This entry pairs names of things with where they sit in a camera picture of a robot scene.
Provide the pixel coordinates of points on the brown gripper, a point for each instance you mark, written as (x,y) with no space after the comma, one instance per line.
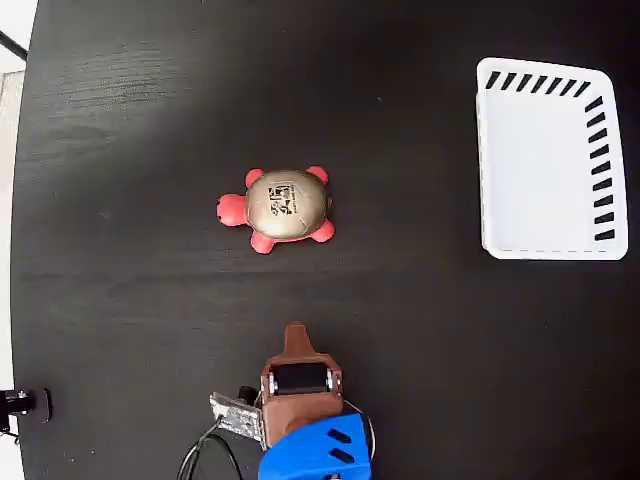
(303,402)

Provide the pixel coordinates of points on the red turtle toy gold shell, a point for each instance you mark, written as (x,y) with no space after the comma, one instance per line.
(285,207)

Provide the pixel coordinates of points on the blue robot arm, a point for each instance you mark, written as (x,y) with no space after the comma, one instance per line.
(310,450)

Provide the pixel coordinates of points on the white plastic basket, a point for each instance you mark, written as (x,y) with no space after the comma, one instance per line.
(535,175)

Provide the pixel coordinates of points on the black table clamp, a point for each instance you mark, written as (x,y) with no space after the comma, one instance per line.
(30,405)

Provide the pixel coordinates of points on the black metal rod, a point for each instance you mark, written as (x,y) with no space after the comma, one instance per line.
(12,46)

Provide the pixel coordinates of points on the small camera circuit board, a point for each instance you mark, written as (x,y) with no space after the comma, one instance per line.
(237,416)

